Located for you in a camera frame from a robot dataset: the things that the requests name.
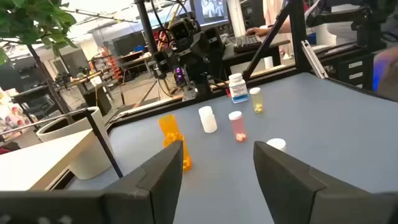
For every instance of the yellow vial with white cap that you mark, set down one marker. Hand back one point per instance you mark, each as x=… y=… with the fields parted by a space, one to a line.
x=276 y=143
x=257 y=101

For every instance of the black desk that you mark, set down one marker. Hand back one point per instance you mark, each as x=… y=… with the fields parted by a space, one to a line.
x=236 y=56

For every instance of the black drawer cabinet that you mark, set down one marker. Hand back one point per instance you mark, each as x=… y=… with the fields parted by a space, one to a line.
x=354 y=70

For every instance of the orange pill vial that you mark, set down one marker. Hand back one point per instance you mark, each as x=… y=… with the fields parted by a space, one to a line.
x=167 y=124
x=178 y=149

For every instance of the small blue box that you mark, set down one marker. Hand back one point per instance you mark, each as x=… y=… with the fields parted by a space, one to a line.
x=140 y=48

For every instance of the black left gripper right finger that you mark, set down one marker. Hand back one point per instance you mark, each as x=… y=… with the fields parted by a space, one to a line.
x=289 y=193

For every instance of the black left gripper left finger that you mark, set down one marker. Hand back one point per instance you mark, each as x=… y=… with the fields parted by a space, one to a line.
x=149 y=193

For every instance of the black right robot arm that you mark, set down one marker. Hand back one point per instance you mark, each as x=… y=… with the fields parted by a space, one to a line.
x=202 y=77

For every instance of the wooden shelf with black legs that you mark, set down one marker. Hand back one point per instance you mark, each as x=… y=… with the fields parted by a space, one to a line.
x=31 y=161

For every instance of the small white plastic bottle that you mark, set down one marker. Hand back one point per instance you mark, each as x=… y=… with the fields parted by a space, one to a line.
x=208 y=123

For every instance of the green plant in white pot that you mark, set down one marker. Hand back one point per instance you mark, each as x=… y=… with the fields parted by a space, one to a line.
x=90 y=161

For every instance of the silver aluminium extrusion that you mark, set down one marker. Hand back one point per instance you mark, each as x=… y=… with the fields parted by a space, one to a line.
x=314 y=60

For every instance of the person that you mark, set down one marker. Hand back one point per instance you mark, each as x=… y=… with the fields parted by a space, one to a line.
x=275 y=12

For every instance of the pink vial with white cap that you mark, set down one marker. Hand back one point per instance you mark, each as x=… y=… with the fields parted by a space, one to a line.
x=238 y=127

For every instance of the dark computer monitor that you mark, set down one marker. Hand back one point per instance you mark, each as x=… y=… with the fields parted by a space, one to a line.
x=211 y=11

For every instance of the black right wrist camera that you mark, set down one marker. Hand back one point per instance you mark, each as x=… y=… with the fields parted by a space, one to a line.
x=180 y=31

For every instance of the blue-grey table mat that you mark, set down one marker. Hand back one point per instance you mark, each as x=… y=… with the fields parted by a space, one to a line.
x=311 y=124

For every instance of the person's hand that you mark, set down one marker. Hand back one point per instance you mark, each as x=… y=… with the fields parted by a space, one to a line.
x=256 y=31

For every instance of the black computer keyboard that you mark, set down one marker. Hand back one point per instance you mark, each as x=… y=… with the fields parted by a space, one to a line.
x=247 y=43

